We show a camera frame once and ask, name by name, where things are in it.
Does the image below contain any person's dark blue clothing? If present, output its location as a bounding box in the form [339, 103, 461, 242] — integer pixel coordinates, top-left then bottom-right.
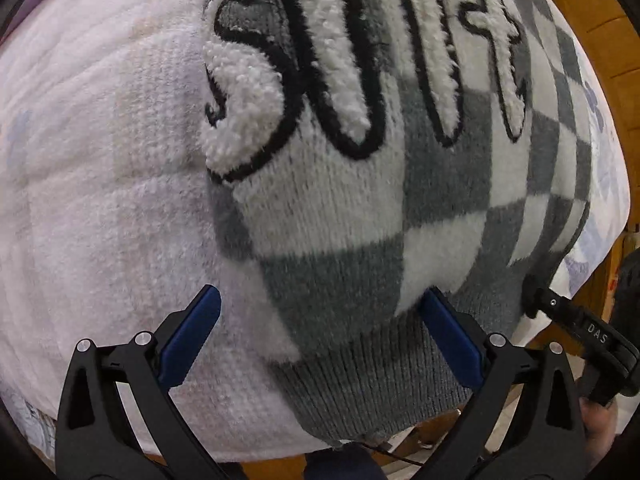
[304, 444, 389, 480]

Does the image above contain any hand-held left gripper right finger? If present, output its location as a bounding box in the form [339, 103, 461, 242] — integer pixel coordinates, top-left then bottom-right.
[420, 287, 589, 480]

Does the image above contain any person's right hand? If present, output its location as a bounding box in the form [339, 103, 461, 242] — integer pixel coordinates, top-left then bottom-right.
[581, 397, 624, 459]

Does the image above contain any white towel blanket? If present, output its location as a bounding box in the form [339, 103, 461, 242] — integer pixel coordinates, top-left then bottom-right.
[0, 0, 332, 464]

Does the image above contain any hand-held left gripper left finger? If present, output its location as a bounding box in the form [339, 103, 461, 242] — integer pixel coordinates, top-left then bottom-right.
[55, 285, 231, 480]

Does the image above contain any thin black cable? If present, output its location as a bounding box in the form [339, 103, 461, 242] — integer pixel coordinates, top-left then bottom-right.
[357, 439, 426, 467]

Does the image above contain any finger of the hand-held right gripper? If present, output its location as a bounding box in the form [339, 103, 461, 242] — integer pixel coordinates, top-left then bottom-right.
[521, 287, 576, 323]

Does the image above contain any grey white checkered cardigan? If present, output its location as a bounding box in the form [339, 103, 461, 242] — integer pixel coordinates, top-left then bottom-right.
[200, 0, 594, 448]

